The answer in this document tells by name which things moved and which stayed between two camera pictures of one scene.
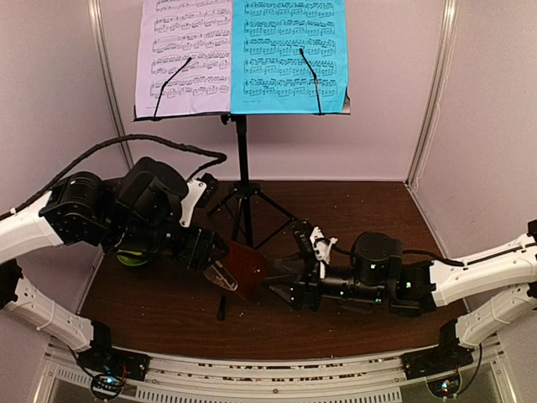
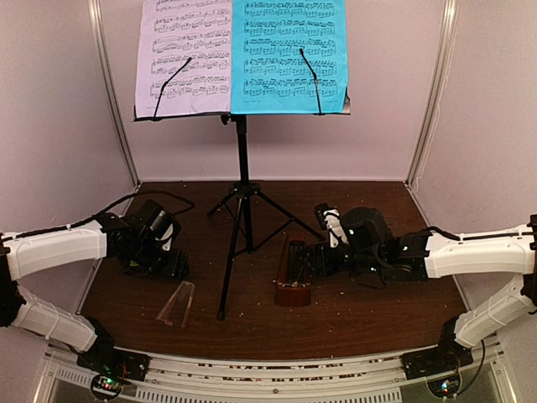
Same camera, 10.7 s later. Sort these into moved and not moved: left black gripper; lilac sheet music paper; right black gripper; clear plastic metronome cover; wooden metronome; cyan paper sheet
Moved: left black gripper; wooden metronome; right black gripper; clear plastic metronome cover
Not moved: lilac sheet music paper; cyan paper sheet
